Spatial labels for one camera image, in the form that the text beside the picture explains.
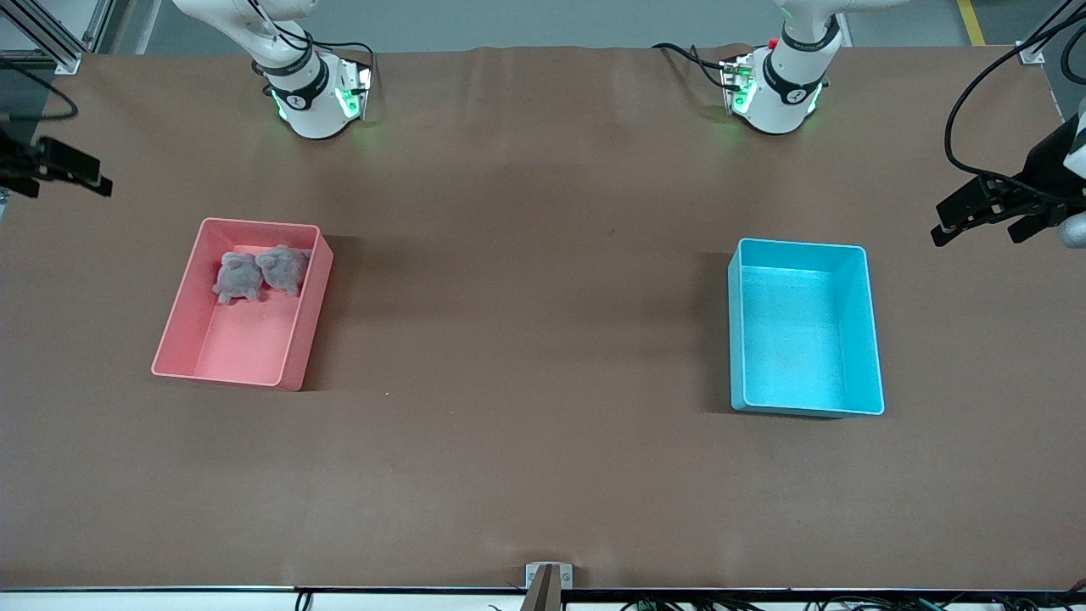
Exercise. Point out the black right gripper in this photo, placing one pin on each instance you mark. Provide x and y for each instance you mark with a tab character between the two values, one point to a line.
17	163

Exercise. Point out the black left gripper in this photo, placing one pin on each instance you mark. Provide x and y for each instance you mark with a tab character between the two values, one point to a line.
1045	168

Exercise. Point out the grey plush toy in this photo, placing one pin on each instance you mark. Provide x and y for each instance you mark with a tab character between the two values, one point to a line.
237	278
284	267

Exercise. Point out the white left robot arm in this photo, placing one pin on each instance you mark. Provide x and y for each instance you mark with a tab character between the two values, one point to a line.
780	102

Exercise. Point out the left arm base connector plate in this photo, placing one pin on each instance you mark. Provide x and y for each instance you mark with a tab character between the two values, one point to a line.
736	85

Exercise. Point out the right arm base connector plate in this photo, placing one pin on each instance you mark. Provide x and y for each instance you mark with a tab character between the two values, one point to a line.
355	89

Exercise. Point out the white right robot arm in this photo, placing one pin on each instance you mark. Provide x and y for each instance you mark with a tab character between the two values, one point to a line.
314	110

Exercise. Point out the blue plastic box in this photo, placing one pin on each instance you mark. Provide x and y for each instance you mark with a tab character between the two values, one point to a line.
797	339

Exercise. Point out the pink plastic box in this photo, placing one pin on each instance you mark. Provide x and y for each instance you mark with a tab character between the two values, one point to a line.
246	348

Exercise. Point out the brown table mat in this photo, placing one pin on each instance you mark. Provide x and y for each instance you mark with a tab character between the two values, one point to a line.
594	475

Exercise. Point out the aluminium frame profile with foot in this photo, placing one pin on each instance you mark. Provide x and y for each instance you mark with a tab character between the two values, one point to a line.
66	63
1031	53

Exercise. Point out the upright aluminium frame profile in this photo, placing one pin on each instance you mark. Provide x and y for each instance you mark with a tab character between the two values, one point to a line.
100	25

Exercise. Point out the grey metal bracket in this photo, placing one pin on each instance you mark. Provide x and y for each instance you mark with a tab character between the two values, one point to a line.
567	577

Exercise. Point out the brown post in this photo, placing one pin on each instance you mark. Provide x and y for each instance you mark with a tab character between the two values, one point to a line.
543	594

